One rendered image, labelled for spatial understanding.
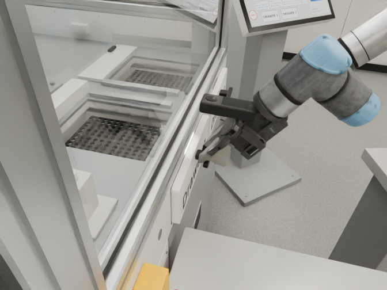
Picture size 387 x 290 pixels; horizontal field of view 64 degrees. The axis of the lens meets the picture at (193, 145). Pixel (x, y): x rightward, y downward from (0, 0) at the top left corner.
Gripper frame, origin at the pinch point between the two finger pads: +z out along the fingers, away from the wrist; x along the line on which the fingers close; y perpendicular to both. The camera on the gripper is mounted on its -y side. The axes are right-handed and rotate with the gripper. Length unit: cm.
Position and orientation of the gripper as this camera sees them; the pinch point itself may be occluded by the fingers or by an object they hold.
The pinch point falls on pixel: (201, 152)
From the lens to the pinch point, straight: 71.9
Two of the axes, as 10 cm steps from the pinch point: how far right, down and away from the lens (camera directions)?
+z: -5.8, 5.4, 6.1
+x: 2.4, -5.9, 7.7
